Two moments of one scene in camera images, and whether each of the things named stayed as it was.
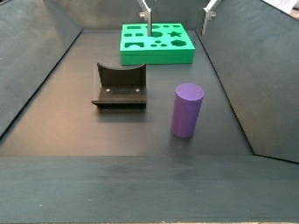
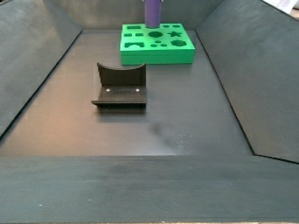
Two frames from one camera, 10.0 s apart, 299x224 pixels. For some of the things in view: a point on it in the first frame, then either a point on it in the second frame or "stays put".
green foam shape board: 169,45 stays put
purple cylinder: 186,107 → 153,13
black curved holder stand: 123,88 stays put
